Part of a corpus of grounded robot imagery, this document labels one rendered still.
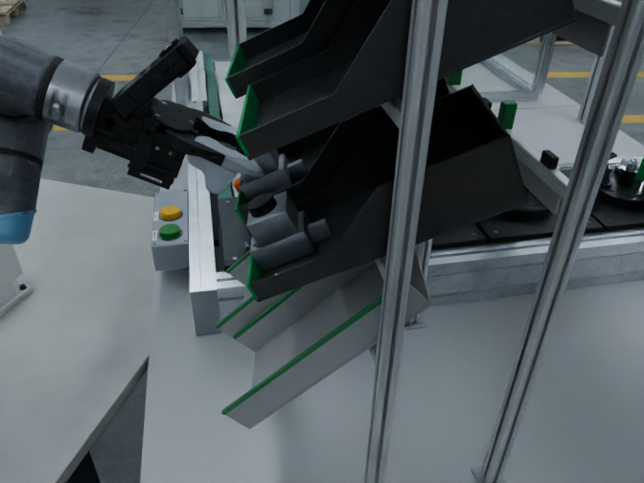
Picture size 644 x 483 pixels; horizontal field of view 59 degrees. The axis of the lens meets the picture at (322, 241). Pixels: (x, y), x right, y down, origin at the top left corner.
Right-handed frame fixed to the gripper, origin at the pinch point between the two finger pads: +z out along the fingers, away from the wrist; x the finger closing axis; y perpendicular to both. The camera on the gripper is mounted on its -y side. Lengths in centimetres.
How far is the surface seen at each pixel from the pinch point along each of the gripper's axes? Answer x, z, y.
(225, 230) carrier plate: -26.2, 3.9, 28.9
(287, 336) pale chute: 10.0, 12.2, 18.0
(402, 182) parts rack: 24.3, 8.4, -13.9
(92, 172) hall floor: -239, -52, 160
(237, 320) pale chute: 5.9, 6.1, 21.6
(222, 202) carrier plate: -36.6, 2.4, 29.5
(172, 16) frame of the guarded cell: -106, -24, 19
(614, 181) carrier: -41, 78, -8
